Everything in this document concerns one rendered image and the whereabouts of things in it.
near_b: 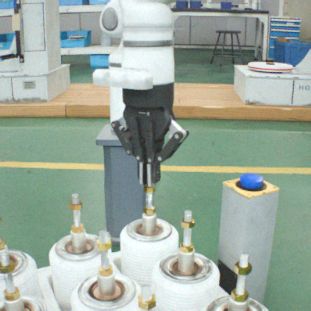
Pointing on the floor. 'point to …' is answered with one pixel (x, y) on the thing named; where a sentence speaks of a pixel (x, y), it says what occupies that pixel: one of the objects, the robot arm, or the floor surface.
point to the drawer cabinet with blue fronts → (291, 31)
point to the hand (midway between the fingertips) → (148, 172)
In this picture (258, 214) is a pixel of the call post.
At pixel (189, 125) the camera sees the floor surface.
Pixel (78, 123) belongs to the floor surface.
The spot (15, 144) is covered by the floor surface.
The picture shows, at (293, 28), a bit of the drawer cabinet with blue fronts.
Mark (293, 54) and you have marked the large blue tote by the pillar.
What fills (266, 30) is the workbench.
